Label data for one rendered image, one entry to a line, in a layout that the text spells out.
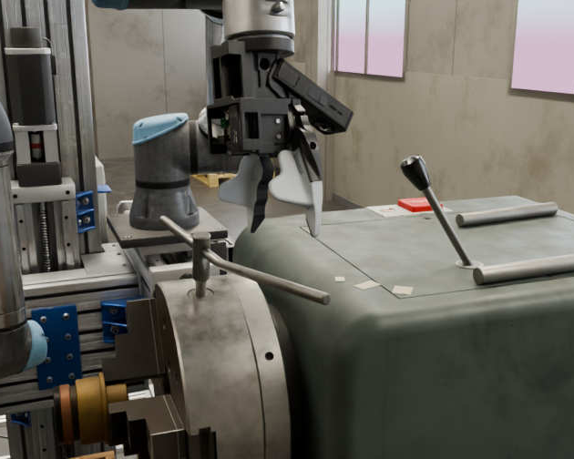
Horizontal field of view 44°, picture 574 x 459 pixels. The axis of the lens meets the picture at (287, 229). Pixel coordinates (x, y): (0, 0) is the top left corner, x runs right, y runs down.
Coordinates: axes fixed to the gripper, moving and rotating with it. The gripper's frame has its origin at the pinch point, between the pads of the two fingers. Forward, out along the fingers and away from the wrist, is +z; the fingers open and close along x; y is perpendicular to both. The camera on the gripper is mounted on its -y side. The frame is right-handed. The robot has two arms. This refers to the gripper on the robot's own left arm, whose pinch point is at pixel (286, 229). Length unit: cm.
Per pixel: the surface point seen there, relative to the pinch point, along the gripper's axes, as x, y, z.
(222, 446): -7.2, 5.8, 25.1
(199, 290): -15.6, 3.1, 8.0
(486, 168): -243, -330, -3
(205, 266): -13.7, 3.1, 4.8
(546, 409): 10.3, -30.8, 25.1
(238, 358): -8.1, 2.4, 15.4
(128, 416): -17.2, 13.0, 22.3
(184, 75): -801, -400, -148
